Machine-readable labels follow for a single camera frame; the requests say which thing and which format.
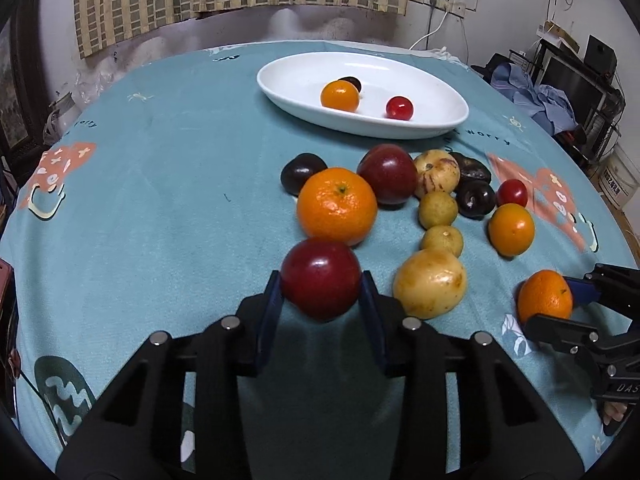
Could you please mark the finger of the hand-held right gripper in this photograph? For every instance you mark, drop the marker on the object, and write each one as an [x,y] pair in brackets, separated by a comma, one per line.
[560,332]
[582,292]

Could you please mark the red cherry tomato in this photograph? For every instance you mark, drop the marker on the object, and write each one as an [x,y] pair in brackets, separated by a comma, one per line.
[399,108]
[512,192]

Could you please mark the large yellow fruit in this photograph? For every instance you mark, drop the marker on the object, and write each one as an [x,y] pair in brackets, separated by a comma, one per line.
[430,284]

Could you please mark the person's right hand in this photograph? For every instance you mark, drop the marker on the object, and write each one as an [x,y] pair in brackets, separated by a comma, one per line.
[612,412]

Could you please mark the large orange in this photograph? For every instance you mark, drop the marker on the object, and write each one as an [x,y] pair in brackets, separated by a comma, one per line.
[336,206]

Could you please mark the white bucket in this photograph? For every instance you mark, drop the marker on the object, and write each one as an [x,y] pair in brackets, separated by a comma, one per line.
[622,177]

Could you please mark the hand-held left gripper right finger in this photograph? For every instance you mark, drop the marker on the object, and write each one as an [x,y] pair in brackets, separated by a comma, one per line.
[374,320]

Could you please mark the dark purple plum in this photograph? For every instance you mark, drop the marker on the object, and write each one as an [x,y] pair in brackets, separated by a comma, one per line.
[300,172]
[352,82]
[475,200]

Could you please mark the dark wooden cabinet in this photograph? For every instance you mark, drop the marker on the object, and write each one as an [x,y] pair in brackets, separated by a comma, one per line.
[20,85]

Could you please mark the red plum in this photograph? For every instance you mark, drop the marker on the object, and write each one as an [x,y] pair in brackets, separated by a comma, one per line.
[320,285]
[387,175]

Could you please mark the small orange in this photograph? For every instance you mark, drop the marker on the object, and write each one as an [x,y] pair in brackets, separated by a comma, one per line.
[511,229]
[544,296]
[340,96]

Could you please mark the black monitor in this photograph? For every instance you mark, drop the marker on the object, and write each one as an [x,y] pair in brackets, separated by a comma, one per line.
[570,80]

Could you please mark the white box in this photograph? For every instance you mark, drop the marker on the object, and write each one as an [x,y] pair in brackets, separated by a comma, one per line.
[557,35]

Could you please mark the white oval plate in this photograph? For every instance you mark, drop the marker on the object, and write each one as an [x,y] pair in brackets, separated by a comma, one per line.
[300,75]

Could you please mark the blue clothes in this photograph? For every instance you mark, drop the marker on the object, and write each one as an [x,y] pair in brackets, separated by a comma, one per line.
[545,100]

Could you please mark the teal printed tablecloth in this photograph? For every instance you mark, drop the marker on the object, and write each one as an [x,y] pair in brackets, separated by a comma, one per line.
[175,185]

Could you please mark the small yellow-green fruit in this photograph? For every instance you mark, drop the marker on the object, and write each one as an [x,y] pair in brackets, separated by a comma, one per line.
[437,208]
[441,240]

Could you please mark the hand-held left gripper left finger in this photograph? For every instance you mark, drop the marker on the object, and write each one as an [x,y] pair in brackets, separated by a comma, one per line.
[270,320]

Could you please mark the black speaker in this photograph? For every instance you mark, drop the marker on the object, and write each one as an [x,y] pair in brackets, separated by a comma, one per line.
[600,51]

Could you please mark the clear plastic bag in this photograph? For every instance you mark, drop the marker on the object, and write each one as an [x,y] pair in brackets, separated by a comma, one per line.
[67,105]

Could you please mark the pale striped pepino melon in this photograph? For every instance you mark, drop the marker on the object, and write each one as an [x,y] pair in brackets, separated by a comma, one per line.
[436,171]

